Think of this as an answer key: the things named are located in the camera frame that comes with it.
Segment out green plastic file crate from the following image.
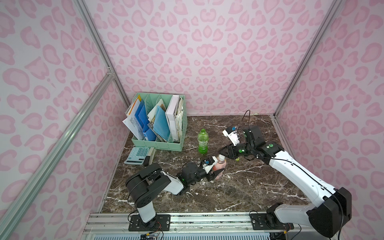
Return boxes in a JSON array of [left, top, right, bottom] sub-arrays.
[[123, 93, 187, 152]]

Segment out white paper sheets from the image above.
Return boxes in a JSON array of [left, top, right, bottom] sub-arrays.
[[123, 98, 144, 140]]

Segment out aluminium mounting rail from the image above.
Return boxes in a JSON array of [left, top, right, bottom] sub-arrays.
[[83, 212, 323, 239]]

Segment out white books stack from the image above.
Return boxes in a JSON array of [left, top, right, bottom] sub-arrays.
[[166, 95, 183, 143]]

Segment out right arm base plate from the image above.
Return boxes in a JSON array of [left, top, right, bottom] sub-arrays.
[[249, 211, 295, 232]]

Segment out calculator with handset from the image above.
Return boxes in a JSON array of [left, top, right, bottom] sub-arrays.
[[124, 147, 156, 167]]

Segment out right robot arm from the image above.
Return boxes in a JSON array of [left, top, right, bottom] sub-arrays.
[[220, 126, 352, 238]]

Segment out pink drink bottle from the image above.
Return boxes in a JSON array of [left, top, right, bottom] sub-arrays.
[[212, 156, 227, 180]]

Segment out green soda bottle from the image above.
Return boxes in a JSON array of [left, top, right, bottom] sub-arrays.
[[198, 129, 209, 155]]

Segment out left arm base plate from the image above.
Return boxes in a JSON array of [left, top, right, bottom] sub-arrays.
[[129, 214, 171, 232]]

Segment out light blue folder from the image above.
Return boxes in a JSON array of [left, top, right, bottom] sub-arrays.
[[153, 106, 170, 142]]

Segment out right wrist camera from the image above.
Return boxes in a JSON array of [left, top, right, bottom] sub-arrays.
[[223, 127, 240, 146]]

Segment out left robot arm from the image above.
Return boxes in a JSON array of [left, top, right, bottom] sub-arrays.
[[126, 157, 224, 225]]

